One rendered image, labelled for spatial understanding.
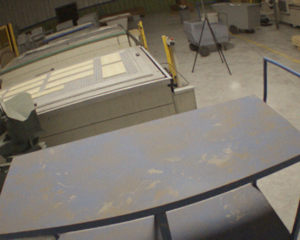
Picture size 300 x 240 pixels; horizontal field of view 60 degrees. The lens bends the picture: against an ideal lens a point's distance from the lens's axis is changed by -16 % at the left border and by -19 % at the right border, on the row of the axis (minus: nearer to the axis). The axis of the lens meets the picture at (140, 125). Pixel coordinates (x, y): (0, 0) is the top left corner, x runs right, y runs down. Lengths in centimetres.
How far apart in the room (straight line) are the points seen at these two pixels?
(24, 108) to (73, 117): 80
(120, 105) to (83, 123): 42
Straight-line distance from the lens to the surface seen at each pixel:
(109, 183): 134
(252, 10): 884
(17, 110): 255
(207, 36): 671
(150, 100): 314
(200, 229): 203
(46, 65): 725
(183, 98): 324
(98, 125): 318
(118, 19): 1020
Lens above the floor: 182
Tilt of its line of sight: 26 degrees down
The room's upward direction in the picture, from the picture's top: 13 degrees counter-clockwise
